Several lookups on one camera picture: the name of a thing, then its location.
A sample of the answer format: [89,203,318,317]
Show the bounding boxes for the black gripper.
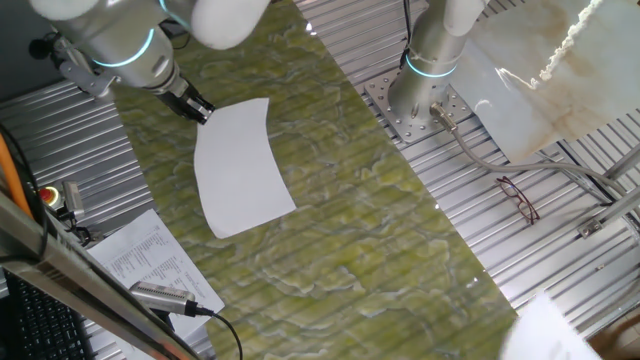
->
[158,79,217,127]

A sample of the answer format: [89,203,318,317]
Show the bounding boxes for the green marble-pattern mat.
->
[112,0,519,360]

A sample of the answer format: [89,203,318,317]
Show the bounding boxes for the white form paper sheet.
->
[499,292,601,360]

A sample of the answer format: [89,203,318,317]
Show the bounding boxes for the white paper with printed list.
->
[85,208,226,340]

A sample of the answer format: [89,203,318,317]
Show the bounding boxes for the grey box device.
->
[62,180,86,219]

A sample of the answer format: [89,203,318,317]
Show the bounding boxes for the red emergency stop button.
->
[38,184,64,211]

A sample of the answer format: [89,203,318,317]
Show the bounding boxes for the black keyboard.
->
[2,269,96,360]

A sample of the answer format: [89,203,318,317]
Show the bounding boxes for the red-framed eyeglasses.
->
[495,175,541,225]

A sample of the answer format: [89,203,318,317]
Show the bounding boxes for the white marble-pattern sheet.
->
[449,0,640,164]

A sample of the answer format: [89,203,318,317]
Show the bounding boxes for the aluminium profile strut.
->
[577,185,640,240]
[602,143,640,182]

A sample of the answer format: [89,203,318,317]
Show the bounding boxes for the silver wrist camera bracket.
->
[49,34,119,100]

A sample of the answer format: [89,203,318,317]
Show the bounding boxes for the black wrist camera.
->
[28,35,60,62]

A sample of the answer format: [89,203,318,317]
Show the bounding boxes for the black mount clamp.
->
[55,207,94,247]

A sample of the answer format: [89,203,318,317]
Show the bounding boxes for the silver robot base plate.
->
[363,67,474,145]

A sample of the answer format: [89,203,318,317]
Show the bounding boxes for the black curved cable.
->
[0,122,50,251]

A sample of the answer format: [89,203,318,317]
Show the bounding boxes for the silver depth camera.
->
[128,280,199,319]

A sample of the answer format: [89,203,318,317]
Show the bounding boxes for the orange cable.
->
[0,134,34,219]

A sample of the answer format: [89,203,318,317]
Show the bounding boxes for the aluminium frame beam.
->
[0,192,201,360]

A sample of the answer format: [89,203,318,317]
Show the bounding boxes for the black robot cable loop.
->
[398,0,414,71]

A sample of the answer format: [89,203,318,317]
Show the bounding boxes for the black camera cable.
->
[194,305,245,360]

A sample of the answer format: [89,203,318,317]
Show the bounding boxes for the grey cable with metal connector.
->
[428,102,631,201]

